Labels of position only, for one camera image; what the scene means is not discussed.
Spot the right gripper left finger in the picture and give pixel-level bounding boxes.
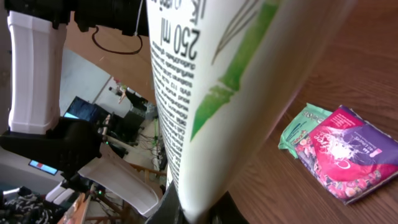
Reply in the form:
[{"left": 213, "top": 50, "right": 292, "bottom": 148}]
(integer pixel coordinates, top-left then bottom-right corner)
[{"left": 145, "top": 182, "right": 188, "bottom": 224}]

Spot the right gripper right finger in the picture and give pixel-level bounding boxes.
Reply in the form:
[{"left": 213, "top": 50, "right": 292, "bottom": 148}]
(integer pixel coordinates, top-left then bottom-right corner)
[{"left": 211, "top": 192, "right": 249, "bottom": 224}]

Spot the teal wipes packet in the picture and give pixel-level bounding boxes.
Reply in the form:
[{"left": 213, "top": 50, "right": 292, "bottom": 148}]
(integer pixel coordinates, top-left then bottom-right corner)
[{"left": 278, "top": 103, "right": 331, "bottom": 159}]

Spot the red purple pad pack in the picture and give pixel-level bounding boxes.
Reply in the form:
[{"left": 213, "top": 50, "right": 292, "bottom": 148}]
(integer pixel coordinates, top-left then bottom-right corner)
[{"left": 295, "top": 105, "right": 397, "bottom": 204}]

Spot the white tube gold cap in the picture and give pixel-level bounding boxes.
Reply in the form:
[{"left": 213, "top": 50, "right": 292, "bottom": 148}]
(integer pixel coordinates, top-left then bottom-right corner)
[{"left": 147, "top": 0, "right": 354, "bottom": 223}]

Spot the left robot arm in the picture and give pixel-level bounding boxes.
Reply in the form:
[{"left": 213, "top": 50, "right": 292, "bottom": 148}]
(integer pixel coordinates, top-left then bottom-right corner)
[{"left": 1, "top": 0, "right": 161, "bottom": 217}]

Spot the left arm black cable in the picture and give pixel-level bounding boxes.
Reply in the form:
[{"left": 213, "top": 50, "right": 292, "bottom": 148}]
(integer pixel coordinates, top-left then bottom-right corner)
[{"left": 91, "top": 25, "right": 144, "bottom": 56}]

